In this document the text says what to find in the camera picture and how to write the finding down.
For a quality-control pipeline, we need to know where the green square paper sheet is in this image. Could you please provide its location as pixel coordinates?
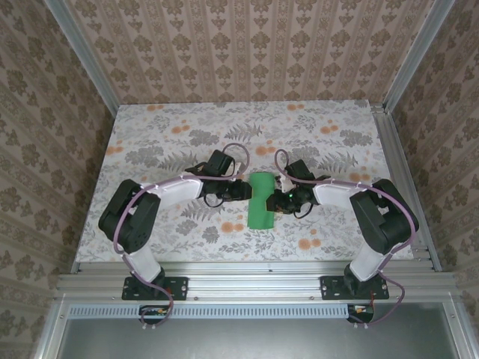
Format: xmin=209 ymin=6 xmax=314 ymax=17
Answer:
xmin=246 ymin=171 xmax=277 ymax=229

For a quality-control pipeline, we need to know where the grey metal sheet panel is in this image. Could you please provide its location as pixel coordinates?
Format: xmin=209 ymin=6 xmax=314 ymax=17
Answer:
xmin=55 ymin=317 xmax=461 ymax=359

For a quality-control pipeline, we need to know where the floral patterned table cover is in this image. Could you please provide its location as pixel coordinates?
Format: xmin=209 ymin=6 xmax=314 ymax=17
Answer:
xmin=74 ymin=99 xmax=416 ymax=263

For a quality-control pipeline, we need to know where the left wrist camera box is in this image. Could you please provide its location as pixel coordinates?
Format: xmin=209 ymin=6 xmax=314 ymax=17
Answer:
xmin=207 ymin=149 xmax=243 ymax=177

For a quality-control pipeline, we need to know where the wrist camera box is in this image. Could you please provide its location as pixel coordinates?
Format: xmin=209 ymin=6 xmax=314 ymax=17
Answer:
xmin=207 ymin=149 xmax=243 ymax=177
xmin=278 ymin=159 xmax=315 ymax=192

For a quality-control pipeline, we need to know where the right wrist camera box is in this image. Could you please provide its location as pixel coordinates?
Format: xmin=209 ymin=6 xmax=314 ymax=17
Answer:
xmin=278 ymin=159 xmax=315 ymax=192

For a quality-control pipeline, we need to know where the aluminium mounting rail beam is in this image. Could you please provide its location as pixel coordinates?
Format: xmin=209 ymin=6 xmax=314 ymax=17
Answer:
xmin=55 ymin=261 xmax=456 ymax=302

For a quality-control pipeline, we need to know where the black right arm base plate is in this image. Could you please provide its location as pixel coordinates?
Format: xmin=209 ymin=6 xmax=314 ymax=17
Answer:
xmin=320 ymin=274 xmax=390 ymax=301

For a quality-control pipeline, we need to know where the grey slotted cable duct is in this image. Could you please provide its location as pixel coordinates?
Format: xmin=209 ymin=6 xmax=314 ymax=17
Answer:
xmin=69 ymin=303 xmax=375 ymax=319

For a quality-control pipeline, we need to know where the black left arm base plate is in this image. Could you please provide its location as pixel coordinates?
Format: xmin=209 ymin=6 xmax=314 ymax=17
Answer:
xmin=122 ymin=275 xmax=188 ymax=301

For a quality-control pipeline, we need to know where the aluminium side rail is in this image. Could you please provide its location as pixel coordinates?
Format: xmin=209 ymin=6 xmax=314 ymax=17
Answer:
xmin=370 ymin=104 xmax=443 ymax=273

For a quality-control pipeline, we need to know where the black connector with wires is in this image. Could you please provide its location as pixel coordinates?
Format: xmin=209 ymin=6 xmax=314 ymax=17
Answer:
xmin=138 ymin=304 xmax=170 ymax=325
xmin=347 ymin=304 xmax=375 ymax=325

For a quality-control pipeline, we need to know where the aluminium frame post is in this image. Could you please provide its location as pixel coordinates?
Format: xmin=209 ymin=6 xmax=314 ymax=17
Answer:
xmin=383 ymin=0 xmax=456 ymax=113
xmin=43 ymin=0 xmax=120 ymax=117

